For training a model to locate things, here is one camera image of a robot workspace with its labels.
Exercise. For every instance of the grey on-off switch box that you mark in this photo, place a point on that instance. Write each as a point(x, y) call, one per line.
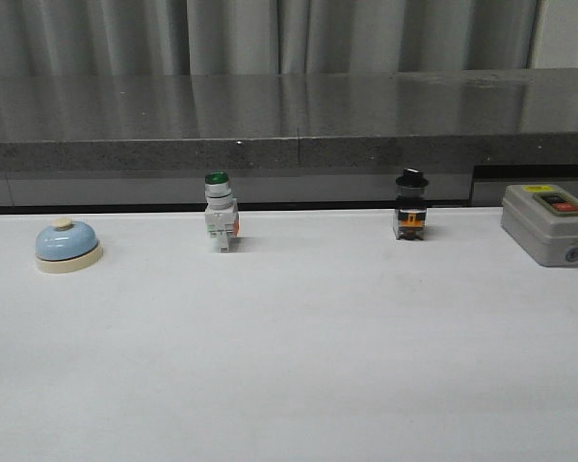
point(543, 220)

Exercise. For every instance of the blue dome service bell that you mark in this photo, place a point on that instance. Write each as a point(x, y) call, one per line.
point(67, 245)

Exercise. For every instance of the grey curtain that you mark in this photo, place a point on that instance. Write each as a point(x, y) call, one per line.
point(63, 38)

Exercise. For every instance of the black selector knob switch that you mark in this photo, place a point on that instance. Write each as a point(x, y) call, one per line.
point(409, 221)

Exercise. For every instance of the grey stone counter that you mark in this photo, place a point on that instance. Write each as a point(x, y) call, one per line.
point(145, 143)

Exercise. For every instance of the green pushbutton switch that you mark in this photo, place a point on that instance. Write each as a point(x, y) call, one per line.
point(222, 213)

